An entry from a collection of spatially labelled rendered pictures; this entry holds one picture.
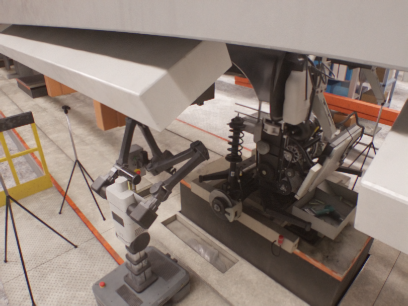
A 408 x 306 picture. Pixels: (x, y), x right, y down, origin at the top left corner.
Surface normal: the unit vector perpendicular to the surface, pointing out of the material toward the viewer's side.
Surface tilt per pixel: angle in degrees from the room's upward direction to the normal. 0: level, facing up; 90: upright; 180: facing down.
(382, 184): 27
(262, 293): 0
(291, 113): 100
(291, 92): 91
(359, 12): 90
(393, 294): 0
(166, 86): 90
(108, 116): 90
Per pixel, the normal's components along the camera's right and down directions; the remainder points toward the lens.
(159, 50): -0.32, -0.64
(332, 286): -0.72, 0.33
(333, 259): 0.00, -0.88
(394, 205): -0.65, 0.69
